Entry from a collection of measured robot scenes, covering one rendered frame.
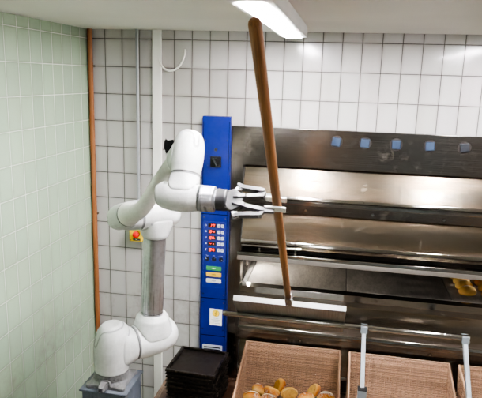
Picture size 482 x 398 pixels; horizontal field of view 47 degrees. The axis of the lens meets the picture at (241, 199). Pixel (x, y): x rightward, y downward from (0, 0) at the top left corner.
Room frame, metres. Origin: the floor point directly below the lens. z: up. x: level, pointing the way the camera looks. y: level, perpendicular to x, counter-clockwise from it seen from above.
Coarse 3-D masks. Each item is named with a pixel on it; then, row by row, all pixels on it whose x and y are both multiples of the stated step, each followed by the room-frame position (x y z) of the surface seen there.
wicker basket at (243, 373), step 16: (272, 352) 2.99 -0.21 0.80; (288, 352) 2.97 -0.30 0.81; (304, 352) 2.96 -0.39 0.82; (320, 352) 2.95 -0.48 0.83; (336, 352) 2.94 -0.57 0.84; (240, 368) 2.81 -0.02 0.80; (256, 368) 2.97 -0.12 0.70; (272, 368) 2.96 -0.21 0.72; (288, 368) 2.95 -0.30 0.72; (304, 368) 2.94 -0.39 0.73; (320, 368) 2.92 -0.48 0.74; (336, 368) 2.91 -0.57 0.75; (240, 384) 2.82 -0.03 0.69; (272, 384) 2.94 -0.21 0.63; (288, 384) 2.93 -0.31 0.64; (304, 384) 2.91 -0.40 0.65; (320, 384) 2.90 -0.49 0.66; (336, 384) 2.89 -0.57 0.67
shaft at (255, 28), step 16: (256, 32) 1.21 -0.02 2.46; (256, 48) 1.25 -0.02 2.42; (256, 64) 1.29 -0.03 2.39; (256, 80) 1.33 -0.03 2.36; (272, 128) 1.47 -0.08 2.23; (272, 144) 1.52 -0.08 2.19; (272, 160) 1.58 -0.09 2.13; (272, 176) 1.64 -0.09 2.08; (272, 192) 1.72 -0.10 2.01; (288, 272) 2.26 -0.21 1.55; (288, 288) 2.37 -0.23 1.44
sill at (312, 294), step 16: (240, 288) 3.07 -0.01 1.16; (256, 288) 3.05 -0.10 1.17; (272, 288) 3.03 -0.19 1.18; (304, 288) 3.04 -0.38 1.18; (384, 304) 2.92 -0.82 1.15; (400, 304) 2.91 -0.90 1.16; (416, 304) 2.89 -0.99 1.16; (432, 304) 2.88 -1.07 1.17; (448, 304) 2.87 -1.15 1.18; (464, 304) 2.87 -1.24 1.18; (480, 304) 2.88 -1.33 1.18
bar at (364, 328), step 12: (228, 312) 2.70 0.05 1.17; (240, 312) 2.70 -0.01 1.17; (312, 324) 2.62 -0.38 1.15; (324, 324) 2.61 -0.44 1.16; (336, 324) 2.60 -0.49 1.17; (348, 324) 2.59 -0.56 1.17; (360, 324) 2.59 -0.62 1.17; (432, 336) 2.52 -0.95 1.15; (444, 336) 2.51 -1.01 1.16; (456, 336) 2.50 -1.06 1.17; (468, 336) 2.49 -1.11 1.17; (360, 360) 2.49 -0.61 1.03; (468, 360) 2.43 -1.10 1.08; (360, 372) 2.43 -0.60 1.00; (468, 372) 2.39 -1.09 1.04; (360, 384) 2.39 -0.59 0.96; (468, 384) 2.35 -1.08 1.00; (360, 396) 2.35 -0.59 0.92; (468, 396) 2.31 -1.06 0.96
